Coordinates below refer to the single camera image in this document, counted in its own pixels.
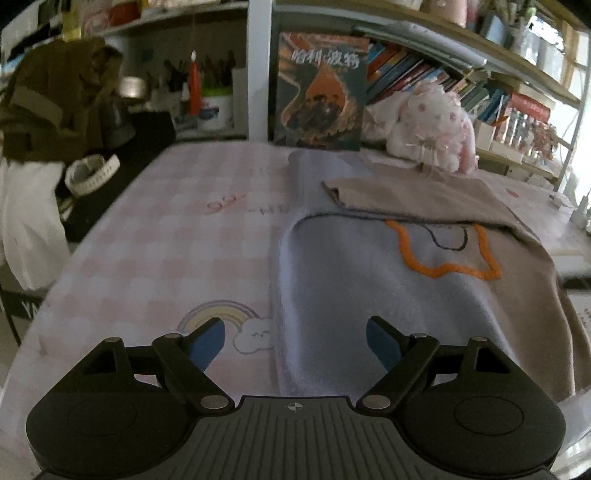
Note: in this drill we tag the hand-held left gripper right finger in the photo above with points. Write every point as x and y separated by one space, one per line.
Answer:
383 341

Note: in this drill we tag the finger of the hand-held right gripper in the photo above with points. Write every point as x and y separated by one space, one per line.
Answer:
577 282

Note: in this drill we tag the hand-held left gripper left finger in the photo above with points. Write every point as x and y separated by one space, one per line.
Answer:
207 341

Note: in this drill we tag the lavender and beige sweater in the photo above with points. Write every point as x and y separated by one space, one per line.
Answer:
369 286

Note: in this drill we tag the cartoon girl desk mat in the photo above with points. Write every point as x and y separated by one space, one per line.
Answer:
184 240

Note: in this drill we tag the row of decorative tubes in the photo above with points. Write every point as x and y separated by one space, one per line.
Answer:
531 136

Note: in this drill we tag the red box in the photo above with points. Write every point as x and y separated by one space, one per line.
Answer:
531 105

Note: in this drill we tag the white ribbed band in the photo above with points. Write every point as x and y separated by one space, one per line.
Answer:
92 175

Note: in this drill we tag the white cloth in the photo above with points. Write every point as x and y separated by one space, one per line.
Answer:
27 221

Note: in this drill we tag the pink white plush rabbit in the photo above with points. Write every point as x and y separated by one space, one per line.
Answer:
434 120

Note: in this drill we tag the white cup green lid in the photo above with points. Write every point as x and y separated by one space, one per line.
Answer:
214 113

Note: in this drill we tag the dark metal pot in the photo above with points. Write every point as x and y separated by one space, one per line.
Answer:
115 124

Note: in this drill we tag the red tassel ornament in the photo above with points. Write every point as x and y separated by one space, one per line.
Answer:
195 87

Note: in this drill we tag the large dragon cover book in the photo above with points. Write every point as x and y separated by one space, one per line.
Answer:
318 92

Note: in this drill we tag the metal bowl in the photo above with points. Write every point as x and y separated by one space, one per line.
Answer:
133 87

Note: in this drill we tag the row of upright books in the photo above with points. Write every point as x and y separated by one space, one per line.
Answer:
401 69

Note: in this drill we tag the white shelf unit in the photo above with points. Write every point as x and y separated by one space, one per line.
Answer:
258 69

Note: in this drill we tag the brown jacket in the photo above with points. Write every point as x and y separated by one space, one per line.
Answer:
51 101

